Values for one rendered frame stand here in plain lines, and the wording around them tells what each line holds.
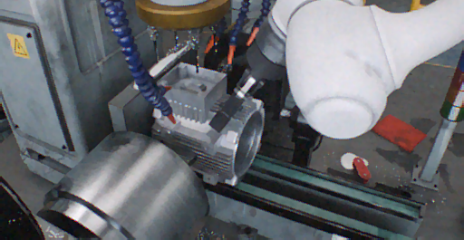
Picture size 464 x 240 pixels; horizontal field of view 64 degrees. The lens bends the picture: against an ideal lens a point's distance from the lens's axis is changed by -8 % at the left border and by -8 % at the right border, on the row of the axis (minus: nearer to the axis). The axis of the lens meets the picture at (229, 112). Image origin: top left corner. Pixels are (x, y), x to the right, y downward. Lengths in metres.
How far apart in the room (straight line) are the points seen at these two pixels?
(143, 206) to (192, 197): 0.10
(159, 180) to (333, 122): 0.32
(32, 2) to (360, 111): 0.60
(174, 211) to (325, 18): 0.37
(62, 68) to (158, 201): 0.35
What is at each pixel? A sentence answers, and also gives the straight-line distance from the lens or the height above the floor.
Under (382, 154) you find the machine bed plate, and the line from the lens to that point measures 1.26.
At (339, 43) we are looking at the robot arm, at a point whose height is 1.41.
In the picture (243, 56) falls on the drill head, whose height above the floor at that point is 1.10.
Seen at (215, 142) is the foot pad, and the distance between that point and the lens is 0.80.
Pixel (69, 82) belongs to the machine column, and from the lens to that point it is 0.85.
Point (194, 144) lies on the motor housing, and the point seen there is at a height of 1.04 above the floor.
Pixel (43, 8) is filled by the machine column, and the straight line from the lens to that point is 0.78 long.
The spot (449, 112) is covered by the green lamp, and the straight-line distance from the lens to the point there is 1.06.
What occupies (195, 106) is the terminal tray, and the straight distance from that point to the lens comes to 0.83.
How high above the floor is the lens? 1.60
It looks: 37 degrees down
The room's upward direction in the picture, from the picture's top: straight up
